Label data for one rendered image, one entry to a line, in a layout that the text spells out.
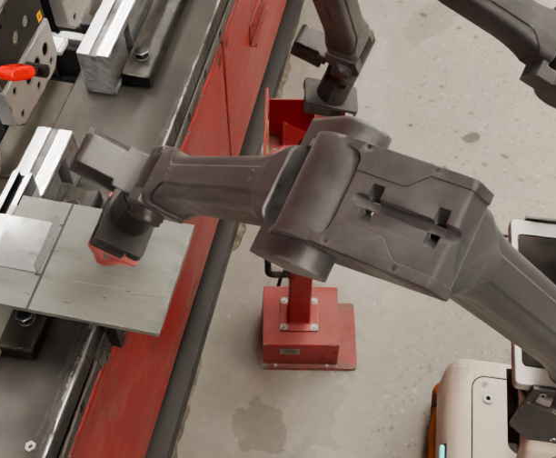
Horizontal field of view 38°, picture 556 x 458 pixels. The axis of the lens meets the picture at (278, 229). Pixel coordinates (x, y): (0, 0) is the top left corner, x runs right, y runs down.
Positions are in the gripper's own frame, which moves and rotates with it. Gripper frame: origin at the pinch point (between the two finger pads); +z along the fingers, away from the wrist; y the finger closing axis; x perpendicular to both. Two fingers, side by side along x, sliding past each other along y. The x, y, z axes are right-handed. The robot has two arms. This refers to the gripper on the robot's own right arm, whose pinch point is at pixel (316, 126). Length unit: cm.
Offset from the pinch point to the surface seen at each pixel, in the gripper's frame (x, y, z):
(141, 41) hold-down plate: -10.5, 35.4, -2.4
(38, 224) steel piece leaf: 39, 46, -10
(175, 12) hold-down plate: -19.0, 29.8, -3.8
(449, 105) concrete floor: -80, -69, 63
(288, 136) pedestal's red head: -0.8, 4.1, 5.4
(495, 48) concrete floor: -108, -87, 57
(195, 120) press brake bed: -4.0, 22.3, 9.3
